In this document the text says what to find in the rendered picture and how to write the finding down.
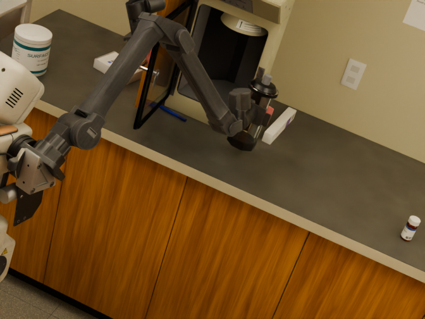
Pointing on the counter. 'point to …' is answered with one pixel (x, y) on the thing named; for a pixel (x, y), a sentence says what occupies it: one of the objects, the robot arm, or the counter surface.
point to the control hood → (270, 9)
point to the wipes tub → (32, 47)
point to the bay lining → (224, 49)
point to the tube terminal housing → (186, 104)
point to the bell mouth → (242, 26)
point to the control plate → (241, 4)
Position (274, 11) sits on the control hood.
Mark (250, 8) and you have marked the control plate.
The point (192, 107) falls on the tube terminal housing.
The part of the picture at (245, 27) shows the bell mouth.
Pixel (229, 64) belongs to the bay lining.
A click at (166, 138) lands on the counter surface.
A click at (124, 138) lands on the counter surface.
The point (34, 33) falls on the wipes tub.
